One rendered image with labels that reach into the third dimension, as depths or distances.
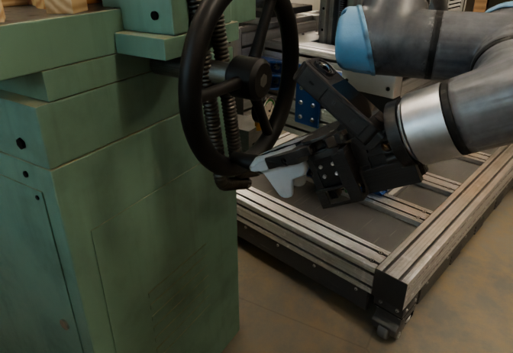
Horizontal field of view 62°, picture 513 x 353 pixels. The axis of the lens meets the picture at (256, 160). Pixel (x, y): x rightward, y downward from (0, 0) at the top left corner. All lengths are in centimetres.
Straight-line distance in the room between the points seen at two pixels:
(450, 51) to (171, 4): 35
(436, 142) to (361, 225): 96
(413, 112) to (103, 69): 43
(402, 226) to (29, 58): 113
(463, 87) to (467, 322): 111
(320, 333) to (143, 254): 66
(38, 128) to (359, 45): 41
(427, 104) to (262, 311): 103
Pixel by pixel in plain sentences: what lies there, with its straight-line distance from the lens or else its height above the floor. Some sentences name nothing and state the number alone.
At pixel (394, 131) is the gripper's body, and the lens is 44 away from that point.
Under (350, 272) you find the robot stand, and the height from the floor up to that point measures 17.
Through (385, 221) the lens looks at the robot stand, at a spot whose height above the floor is 21.
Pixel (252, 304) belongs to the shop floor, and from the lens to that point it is 138.
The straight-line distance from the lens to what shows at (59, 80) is 61.
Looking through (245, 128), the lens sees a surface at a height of 62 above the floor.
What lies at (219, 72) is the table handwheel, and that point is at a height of 82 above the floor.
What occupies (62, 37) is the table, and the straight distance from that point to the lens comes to 61.
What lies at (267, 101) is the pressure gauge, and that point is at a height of 68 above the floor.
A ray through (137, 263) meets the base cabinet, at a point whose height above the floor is 47.
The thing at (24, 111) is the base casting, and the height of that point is 79.
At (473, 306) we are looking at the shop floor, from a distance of 153.
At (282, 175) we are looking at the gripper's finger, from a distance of 52.
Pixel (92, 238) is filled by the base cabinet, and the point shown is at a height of 58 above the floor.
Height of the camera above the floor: 98
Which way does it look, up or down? 26 degrees down
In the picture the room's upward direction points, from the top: straight up
